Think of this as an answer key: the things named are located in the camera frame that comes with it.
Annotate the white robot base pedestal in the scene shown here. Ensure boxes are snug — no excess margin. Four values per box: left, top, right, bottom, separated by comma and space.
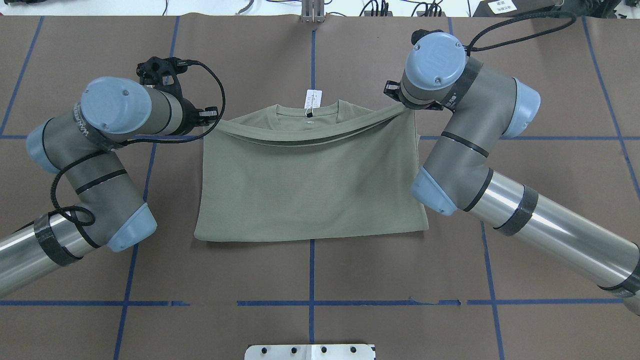
244, 343, 377, 360

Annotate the green long-sleeve shirt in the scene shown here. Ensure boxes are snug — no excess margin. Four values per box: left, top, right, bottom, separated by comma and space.
194, 100, 429, 242

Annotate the black power adapter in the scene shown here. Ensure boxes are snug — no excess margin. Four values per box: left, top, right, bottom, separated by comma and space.
471, 0, 557, 18

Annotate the aluminium frame post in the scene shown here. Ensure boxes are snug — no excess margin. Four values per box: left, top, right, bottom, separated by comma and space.
300, 0, 326, 24

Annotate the white paper hang tag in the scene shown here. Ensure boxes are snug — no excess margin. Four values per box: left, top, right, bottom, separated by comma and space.
304, 89, 323, 110

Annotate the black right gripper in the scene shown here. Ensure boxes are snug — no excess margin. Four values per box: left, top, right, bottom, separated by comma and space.
383, 80, 444, 111

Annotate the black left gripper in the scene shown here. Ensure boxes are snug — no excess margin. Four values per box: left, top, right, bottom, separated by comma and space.
137, 56, 220, 136

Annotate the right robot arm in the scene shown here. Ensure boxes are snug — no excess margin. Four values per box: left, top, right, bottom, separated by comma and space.
384, 29, 639, 315

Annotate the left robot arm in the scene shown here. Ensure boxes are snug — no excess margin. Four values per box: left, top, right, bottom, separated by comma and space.
0, 56, 225, 296

